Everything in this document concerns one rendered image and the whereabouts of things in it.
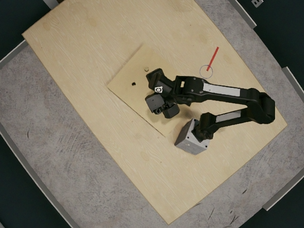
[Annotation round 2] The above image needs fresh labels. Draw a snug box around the tan wooden board with holes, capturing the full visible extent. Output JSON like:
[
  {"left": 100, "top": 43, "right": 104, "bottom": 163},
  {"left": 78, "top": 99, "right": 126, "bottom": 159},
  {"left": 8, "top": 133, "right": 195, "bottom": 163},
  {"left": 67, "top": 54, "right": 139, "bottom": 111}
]
[{"left": 107, "top": 44, "right": 195, "bottom": 137}]

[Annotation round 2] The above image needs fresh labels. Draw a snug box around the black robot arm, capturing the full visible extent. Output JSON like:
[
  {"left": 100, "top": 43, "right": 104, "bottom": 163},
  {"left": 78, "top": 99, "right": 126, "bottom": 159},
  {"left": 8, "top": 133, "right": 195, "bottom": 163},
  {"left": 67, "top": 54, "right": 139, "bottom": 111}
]
[{"left": 145, "top": 73, "right": 275, "bottom": 143}]

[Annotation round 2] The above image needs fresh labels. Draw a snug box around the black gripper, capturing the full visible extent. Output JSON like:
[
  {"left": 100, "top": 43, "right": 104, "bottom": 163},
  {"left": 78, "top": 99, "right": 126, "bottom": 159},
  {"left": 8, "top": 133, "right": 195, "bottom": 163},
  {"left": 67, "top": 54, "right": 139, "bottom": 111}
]
[{"left": 146, "top": 68, "right": 180, "bottom": 119}]

